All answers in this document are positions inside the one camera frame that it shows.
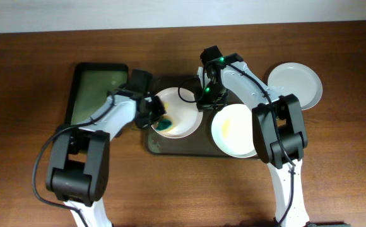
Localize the yellow and green sponge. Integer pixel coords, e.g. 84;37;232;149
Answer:
154;117;173;131

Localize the pinkish white plate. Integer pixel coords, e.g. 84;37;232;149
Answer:
152;87;203;139

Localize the grey-white plate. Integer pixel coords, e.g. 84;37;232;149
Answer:
268;62;323;110

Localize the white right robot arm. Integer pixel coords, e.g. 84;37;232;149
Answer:
195;49;310;226

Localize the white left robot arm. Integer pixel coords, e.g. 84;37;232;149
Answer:
44;88;165;226

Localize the black tray with soapy water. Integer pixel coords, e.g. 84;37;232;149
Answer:
64;62;129;124

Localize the white plate with yellow stain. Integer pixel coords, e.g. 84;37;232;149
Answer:
211;104;256;158

